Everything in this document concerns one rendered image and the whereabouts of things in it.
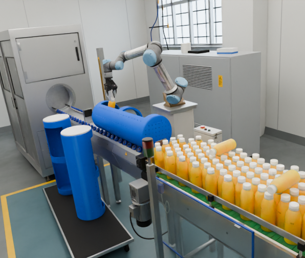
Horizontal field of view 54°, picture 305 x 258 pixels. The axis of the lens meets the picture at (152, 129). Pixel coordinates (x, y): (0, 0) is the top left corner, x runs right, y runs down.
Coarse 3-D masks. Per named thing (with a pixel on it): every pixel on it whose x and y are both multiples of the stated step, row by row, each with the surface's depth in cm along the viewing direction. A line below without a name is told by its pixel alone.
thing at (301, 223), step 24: (192, 168) 174; (216, 168) 169; (240, 168) 168; (264, 168) 164; (216, 192) 167; (240, 192) 152; (264, 192) 142; (288, 192) 143; (240, 216) 152; (264, 216) 138; (288, 216) 127; (288, 240) 130
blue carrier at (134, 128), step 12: (96, 108) 283; (108, 108) 268; (120, 108) 258; (132, 108) 257; (96, 120) 281; (108, 120) 260; (120, 120) 245; (132, 120) 233; (144, 120) 222; (156, 120) 224; (168, 120) 231; (108, 132) 276; (120, 132) 246; (132, 132) 230; (144, 132) 220; (156, 132) 226; (168, 132) 233
